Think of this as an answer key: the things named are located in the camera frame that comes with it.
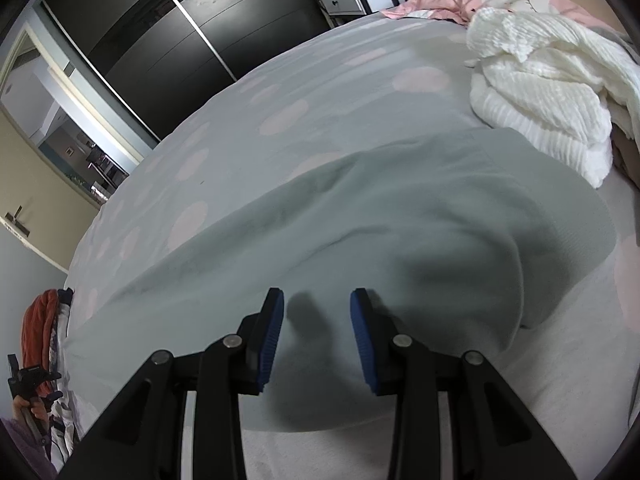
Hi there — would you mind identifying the white ribbed garment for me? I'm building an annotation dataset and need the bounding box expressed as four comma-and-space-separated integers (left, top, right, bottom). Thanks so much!
462, 7, 640, 188

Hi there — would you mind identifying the beige door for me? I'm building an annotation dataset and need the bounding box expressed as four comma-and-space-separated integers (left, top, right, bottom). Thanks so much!
0, 110, 101, 273

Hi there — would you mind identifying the dark sliding wardrobe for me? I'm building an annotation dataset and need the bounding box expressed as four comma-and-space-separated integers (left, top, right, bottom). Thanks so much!
40, 0, 351, 143

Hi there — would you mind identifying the grey-blue garment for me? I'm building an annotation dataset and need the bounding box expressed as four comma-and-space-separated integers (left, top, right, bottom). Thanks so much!
62, 127, 618, 433

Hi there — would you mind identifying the red cloth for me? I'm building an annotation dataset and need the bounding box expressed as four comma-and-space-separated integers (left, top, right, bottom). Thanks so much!
21, 289, 63, 396

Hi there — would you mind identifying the person's left hand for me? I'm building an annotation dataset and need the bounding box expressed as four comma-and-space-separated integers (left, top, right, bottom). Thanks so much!
12, 395, 48, 423

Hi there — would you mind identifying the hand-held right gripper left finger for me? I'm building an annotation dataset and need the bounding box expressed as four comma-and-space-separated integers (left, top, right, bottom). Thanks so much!
57, 287, 286, 480

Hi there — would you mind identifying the white patterned cloth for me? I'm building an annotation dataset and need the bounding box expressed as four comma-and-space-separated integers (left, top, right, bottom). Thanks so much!
47, 287, 88, 466

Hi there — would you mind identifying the person's left forearm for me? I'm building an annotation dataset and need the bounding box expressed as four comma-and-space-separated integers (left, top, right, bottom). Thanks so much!
0, 417, 58, 480

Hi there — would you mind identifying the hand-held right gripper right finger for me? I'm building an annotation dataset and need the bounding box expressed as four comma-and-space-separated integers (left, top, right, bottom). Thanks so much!
349, 287, 578, 480

